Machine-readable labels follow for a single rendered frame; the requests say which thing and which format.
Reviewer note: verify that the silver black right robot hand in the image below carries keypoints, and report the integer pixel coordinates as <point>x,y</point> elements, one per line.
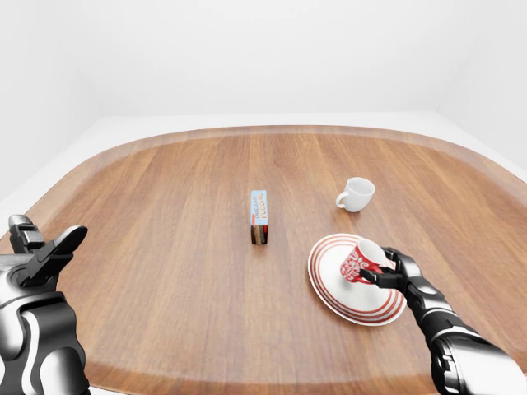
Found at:
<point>401,273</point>

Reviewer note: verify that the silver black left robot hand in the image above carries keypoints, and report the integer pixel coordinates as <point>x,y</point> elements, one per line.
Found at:
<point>39,257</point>

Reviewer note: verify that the red patterned mug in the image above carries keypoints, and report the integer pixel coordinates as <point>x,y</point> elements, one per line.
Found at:
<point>357,262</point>

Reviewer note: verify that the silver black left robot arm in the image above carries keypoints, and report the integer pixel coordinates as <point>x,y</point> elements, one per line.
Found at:
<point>35,341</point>

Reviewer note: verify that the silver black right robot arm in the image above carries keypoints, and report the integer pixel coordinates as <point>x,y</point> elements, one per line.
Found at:
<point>465,349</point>

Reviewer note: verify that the white plate with red rings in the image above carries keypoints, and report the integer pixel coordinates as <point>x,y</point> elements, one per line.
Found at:
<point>341,294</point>

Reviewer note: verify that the white mug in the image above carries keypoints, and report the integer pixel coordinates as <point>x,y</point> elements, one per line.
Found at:
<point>357,194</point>

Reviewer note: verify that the chocolate pudding box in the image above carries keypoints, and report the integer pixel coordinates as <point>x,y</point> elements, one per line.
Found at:
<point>259,218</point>

